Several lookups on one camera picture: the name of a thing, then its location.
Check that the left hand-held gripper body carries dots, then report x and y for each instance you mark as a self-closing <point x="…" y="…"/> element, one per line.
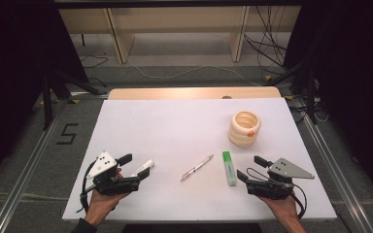
<point x="113" y="185"/>

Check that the white table mat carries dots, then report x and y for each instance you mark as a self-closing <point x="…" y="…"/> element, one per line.
<point x="175" y="129"/>

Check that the light wooden desk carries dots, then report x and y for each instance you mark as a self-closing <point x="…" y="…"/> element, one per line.
<point x="123" y="42"/>

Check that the yellow tape mark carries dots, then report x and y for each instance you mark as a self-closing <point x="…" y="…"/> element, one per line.
<point x="76" y="101"/>
<point x="289" y="97"/>
<point x="267" y="77"/>

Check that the black tripod stand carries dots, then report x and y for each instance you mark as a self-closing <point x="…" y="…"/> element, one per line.
<point x="311" y="97"/>
<point x="47" y="103"/>

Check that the cream ribbed pen holder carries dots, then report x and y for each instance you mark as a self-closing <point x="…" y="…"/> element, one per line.
<point x="239" y="137"/>

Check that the white marker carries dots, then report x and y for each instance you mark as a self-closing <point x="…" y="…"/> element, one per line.
<point x="145" y="165"/>

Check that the aluminium floor rail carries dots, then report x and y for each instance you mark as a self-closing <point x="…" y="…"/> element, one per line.
<point x="336" y="174"/>
<point x="22" y="181"/>

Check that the clear ballpoint pen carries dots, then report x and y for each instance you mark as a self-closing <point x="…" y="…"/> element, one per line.
<point x="196" y="168"/>

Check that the person's right hand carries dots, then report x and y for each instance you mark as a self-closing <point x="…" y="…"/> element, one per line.
<point x="285" y="208"/>

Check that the person's left hand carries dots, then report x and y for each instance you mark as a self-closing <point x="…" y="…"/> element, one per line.
<point x="102" y="204"/>

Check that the green highlighter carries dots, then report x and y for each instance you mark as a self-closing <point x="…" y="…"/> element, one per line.
<point x="229" y="168"/>

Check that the black curtain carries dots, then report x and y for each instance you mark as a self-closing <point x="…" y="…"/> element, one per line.
<point x="353" y="81"/>
<point x="13" y="81"/>

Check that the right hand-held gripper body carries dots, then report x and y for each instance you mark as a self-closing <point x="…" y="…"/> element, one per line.
<point x="272" y="189"/>

